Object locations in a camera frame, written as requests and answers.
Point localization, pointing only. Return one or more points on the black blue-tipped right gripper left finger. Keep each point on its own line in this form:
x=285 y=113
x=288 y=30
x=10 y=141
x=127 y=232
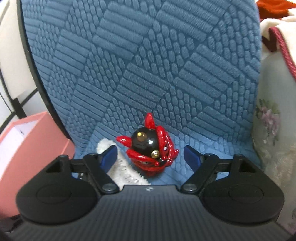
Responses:
x=96 y=166

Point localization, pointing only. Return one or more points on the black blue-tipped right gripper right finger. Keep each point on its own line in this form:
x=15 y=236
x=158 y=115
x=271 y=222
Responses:
x=205 y=168

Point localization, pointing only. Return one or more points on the white fluffy cloth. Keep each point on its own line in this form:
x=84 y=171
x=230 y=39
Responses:
x=121 y=172

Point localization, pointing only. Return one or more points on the red black figurine toy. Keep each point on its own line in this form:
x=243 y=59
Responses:
x=150 y=147

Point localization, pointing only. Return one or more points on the floral pillow with maroon piping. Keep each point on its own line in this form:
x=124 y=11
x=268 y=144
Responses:
x=274 y=121

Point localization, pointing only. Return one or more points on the pink storage box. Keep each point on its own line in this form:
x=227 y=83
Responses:
x=27 y=146

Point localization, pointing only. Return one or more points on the blue textured seat cushion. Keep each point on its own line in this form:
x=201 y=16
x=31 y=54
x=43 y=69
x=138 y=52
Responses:
x=101 y=66

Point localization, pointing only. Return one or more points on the white furniture panel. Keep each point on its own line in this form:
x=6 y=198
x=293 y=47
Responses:
x=14 y=67

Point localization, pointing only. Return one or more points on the red cloth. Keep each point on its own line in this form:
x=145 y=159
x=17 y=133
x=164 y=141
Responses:
x=275 y=9

